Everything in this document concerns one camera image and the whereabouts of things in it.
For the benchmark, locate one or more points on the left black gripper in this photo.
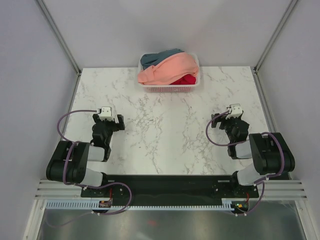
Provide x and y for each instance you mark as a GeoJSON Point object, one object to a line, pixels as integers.
{"type": "Point", "coordinates": [119, 126]}

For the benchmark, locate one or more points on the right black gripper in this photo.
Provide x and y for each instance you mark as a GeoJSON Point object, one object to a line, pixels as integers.
{"type": "Point", "coordinates": [218, 119]}

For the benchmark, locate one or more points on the white plastic laundry basket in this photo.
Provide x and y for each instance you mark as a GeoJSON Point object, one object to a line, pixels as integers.
{"type": "Point", "coordinates": [180, 88]}

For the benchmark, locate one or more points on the salmon pink t shirt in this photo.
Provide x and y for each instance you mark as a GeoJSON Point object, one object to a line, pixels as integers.
{"type": "Point", "coordinates": [169, 70]}

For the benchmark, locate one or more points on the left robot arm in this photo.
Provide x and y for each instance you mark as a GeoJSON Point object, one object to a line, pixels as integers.
{"type": "Point", "coordinates": [69, 161]}

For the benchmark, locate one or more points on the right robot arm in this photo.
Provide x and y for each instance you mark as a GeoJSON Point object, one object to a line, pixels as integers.
{"type": "Point", "coordinates": [270, 154]}

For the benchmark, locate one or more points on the red t shirt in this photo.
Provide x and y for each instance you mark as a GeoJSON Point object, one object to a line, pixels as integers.
{"type": "Point", "coordinates": [185, 80]}

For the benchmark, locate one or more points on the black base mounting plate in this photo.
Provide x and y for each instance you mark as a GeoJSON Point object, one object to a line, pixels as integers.
{"type": "Point", "coordinates": [170, 189]}

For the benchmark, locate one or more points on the grey blue t shirt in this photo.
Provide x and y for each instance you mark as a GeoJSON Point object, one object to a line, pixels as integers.
{"type": "Point", "coordinates": [153, 59]}

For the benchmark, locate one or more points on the white slotted cable duct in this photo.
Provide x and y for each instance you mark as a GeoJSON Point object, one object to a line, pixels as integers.
{"type": "Point", "coordinates": [72, 204]}

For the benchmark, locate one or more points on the left aluminium frame post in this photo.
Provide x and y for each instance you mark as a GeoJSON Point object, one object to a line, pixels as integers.
{"type": "Point", "coordinates": [57, 33]}

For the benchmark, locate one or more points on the aluminium frame post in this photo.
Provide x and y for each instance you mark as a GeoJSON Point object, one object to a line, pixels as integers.
{"type": "Point", "coordinates": [57, 33]}
{"type": "Point", "coordinates": [278, 30]}

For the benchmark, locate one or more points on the right aluminium frame post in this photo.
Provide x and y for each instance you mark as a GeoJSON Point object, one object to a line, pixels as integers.
{"type": "Point", "coordinates": [278, 30]}

